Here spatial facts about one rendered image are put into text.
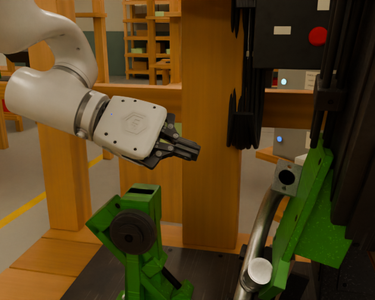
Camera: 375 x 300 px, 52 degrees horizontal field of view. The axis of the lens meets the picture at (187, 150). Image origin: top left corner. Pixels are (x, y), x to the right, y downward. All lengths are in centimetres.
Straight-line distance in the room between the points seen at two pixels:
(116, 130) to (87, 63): 15
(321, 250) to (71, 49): 51
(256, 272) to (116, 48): 1120
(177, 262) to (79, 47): 53
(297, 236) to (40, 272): 64
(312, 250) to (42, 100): 47
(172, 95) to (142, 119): 37
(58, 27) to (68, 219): 63
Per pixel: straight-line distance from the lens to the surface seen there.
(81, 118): 65
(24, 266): 104
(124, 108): 65
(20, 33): 59
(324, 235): 59
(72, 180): 108
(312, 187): 54
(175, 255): 97
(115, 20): 1165
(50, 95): 67
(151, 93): 102
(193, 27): 89
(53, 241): 112
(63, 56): 73
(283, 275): 59
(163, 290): 71
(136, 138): 63
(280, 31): 76
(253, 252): 72
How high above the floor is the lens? 143
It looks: 18 degrees down
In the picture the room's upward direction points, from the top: straight up
